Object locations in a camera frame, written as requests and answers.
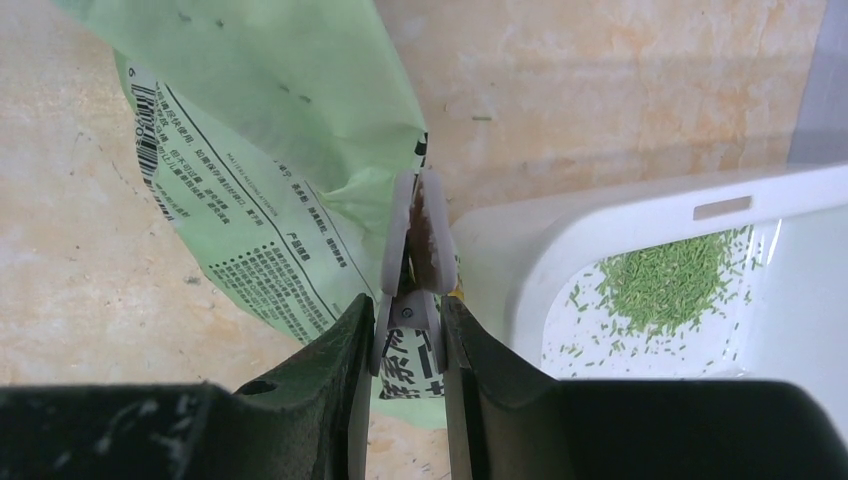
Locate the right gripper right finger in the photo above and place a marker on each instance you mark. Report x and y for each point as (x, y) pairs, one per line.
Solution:
(508, 420)

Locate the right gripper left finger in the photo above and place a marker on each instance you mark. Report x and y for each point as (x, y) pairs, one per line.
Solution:
(307, 418)

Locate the green cat litter bag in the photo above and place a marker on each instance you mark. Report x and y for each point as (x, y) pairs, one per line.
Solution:
(270, 134)

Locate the green cat litter pile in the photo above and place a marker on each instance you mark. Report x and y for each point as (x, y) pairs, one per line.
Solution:
(678, 310)

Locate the white plastic litter box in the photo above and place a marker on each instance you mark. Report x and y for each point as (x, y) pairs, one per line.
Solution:
(516, 258)

